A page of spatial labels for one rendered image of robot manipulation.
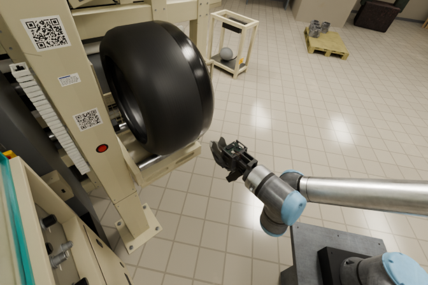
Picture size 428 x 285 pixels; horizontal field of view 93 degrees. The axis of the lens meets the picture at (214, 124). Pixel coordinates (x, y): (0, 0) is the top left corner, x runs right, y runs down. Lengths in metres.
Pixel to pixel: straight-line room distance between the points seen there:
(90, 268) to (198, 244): 1.02
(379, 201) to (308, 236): 0.70
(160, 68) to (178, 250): 1.40
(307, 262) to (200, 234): 0.84
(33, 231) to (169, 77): 0.50
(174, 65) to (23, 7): 0.38
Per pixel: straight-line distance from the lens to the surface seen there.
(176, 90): 0.70
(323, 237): 1.38
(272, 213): 0.66
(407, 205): 0.69
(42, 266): 0.55
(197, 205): 1.90
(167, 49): 0.75
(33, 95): 0.75
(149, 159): 1.02
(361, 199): 0.71
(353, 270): 1.22
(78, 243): 0.95
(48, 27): 0.67
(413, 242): 2.59
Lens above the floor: 1.74
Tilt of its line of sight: 45 degrees down
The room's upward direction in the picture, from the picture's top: 8 degrees clockwise
